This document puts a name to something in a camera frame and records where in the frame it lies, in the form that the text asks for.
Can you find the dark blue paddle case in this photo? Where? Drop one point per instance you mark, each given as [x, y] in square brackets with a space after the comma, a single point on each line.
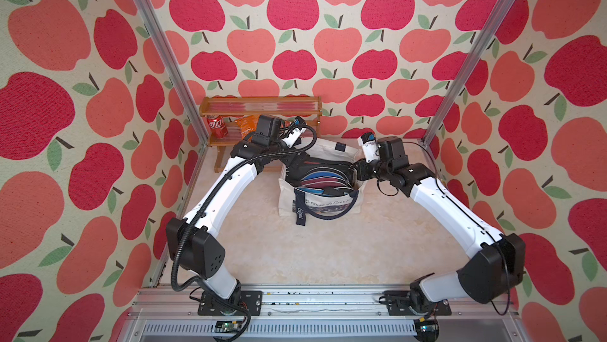
[325, 175]

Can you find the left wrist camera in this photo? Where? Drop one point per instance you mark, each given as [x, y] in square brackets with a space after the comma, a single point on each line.
[295, 129]

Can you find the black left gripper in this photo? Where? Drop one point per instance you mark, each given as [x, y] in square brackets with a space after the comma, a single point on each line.
[280, 132]

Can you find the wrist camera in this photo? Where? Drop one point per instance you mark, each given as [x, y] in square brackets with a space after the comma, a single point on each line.
[368, 143]
[295, 129]

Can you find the right aluminium frame post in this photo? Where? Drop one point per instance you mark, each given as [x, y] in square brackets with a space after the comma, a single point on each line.
[486, 35]

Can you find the left aluminium frame post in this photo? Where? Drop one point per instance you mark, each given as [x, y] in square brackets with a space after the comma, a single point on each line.
[165, 51]

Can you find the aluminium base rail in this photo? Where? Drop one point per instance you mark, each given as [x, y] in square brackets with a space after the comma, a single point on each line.
[313, 313]

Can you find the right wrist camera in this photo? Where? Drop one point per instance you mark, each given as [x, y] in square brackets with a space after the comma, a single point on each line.
[368, 143]

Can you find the white canvas tote bag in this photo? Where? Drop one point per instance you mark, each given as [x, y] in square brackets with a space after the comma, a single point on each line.
[296, 202]

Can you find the wooden two-tier shelf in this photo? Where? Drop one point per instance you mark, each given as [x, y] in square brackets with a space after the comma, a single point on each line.
[309, 108]

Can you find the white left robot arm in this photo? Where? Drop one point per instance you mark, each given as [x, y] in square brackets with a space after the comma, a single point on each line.
[197, 256]

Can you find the aluminium frame post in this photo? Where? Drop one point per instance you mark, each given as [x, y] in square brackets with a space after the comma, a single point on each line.
[486, 35]
[165, 51]

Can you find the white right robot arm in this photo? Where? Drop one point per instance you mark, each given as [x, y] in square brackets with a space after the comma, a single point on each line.
[496, 260]

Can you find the light blue paddle case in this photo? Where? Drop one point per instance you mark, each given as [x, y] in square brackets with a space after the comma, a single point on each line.
[330, 191]

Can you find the maroon paddle case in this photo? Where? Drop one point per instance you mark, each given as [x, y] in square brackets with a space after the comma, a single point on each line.
[324, 183]

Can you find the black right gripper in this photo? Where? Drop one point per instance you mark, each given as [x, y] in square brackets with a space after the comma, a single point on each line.
[360, 165]

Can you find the orange snack bag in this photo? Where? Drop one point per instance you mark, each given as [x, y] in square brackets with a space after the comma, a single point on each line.
[247, 124]

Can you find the black paddle case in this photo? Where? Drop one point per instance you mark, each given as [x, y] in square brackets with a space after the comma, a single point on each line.
[298, 169]

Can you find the red soda can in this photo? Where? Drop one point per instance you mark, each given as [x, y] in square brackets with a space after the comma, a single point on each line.
[217, 126]

